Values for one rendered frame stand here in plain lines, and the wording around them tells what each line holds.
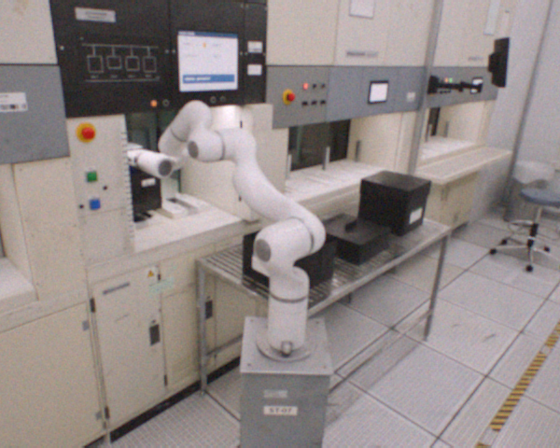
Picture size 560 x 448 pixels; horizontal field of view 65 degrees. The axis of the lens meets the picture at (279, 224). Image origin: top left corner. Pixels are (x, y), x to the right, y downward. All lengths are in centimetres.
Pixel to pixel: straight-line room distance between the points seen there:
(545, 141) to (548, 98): 45
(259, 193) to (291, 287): 29
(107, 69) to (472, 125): 360
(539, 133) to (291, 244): 463
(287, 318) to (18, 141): 96
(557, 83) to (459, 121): 129
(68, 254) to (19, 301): 21
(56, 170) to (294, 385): 101
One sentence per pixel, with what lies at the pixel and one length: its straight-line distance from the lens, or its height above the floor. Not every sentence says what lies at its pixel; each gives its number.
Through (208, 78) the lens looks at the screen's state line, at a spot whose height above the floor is 151.
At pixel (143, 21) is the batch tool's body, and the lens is 168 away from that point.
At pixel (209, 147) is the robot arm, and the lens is 135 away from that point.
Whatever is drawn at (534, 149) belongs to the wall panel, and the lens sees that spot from 563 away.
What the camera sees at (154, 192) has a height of 102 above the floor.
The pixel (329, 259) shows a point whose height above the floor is 86.
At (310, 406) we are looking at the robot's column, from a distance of 146.
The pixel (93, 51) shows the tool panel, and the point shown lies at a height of 160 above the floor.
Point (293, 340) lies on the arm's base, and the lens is 139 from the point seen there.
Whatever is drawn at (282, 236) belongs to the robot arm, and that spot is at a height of 117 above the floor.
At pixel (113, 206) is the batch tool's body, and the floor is 107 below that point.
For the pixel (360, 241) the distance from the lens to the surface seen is 198.
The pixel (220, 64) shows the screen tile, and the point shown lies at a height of 156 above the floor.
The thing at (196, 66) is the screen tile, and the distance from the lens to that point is 180.
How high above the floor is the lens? 164
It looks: 22 degrees down
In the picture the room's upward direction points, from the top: 3 degrees clockwise
